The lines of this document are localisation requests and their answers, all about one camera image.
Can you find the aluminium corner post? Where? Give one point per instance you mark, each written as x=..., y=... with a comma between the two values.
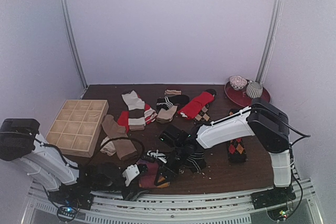
x=270, y=41
x=72, y=43

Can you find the purple magenta striped sock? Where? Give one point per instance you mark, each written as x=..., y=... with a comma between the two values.
x=147, y=181

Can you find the black striped ankle sock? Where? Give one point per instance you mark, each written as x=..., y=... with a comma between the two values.
x=196, y=162

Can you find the black white striped sock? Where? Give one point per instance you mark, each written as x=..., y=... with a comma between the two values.
x=168, y=102

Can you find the beige striped folded sock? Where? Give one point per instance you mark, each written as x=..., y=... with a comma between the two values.
x=172, y=92

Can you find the left aluminium corner post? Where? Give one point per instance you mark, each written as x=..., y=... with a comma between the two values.
x=72, y=43

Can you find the brown argyle sock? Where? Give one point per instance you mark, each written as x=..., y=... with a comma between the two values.
x=203, y=116

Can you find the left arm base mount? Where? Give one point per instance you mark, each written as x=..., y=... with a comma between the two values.
x=69, y=200

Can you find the tan ankle sock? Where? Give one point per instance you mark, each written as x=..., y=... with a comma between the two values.
x=166, y=116

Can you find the patterned white bowl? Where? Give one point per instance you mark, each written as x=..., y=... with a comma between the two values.
x=237, y=82

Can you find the striped grey cup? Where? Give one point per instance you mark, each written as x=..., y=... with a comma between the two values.
x=254, y=90

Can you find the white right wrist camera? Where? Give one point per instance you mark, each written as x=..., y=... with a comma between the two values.
x=153, y=156

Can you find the red round plate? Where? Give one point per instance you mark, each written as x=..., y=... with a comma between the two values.
x=241, y=98

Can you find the right aluminium corner post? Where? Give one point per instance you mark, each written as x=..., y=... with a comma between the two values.
x=270, y=41

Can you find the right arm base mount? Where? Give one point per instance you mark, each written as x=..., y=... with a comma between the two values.
x=278, y=201

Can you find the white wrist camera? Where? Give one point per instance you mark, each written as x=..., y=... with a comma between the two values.
x=153, y=156
x=130, y=173

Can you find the aluminium front rail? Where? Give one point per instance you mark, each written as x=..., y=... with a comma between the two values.
x=236, y=207

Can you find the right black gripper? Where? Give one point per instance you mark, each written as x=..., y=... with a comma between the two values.
x=166, y=171

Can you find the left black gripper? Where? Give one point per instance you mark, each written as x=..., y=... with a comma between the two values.
x=126, y=194

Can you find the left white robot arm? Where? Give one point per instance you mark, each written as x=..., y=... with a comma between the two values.
x=22, y=144

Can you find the red sock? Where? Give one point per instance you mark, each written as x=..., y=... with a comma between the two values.
x=192, y=109

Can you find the black orange argyle sock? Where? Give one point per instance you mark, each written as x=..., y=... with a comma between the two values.
x=236, y=151

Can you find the brown beige sock pair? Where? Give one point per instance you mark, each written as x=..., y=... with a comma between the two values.
x=122, y=146

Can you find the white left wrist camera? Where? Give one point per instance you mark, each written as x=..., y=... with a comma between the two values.
x=130, y=173

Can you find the wooden compartment box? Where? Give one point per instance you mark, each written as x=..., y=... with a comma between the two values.
x=76, y=129

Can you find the red beige striped socks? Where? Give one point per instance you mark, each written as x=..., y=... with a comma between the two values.
x=138, y=115

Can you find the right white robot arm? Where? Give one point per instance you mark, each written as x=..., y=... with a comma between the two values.
x=261, y=119

